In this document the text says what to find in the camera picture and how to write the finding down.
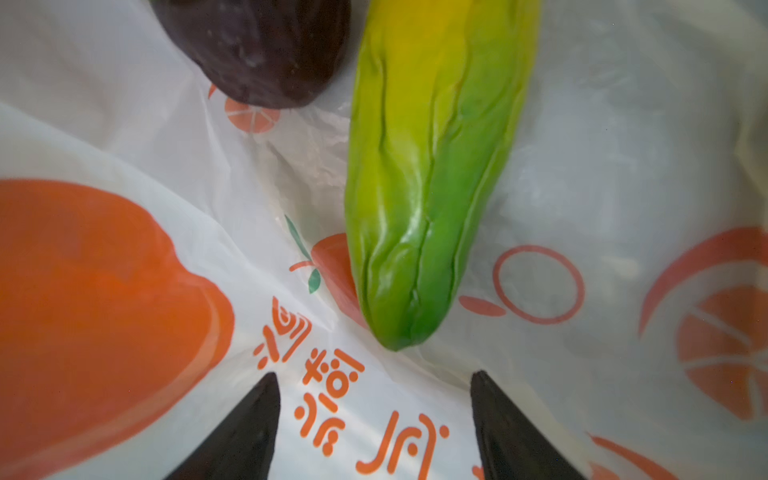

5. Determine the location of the yellow translucent plastic bag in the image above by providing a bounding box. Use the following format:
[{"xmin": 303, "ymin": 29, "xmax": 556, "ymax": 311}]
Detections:
[{"xmin": 1, "ymin": 1, "xmax": 767, "ymax": 479}]

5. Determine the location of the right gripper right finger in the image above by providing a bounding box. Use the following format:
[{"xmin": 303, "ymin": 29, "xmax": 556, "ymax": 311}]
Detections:
[{"xmin": 470, "ymin": 371, "xmax": 584, "ymax": 480}]

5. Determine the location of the yellow green pear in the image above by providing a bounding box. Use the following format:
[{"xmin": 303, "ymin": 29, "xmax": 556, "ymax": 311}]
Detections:
[{"xmin": 344, "ymin": 1, "xmax": 541, "ymax": 351}]

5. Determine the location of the dark purple mangosteen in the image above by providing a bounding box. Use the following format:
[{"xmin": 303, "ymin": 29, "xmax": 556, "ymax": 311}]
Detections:
[{"xmin": 151, "ymin": 0, "xmax": 351, "ymax": 110}]

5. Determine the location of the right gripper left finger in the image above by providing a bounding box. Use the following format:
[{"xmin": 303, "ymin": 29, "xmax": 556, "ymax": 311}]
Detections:
[{"xmin": 168, "ymin": 372, "xmax": 281, "ymax": 480}]

